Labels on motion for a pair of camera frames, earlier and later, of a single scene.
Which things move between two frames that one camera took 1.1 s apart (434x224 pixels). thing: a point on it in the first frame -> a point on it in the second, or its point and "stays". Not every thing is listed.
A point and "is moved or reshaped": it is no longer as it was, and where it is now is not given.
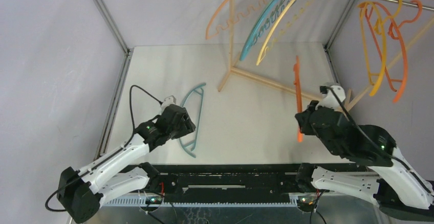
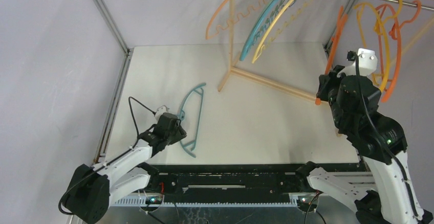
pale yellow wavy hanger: (280, 21) is moved or reshaped
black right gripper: (305, 120) -> (325, 87)
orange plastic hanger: (389, 42) is moved or reshaped
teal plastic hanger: (199, 88) stays
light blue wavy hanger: (267, 16) stays
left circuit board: (153, 200) stays
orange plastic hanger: (296, 68) -> (343, 19)
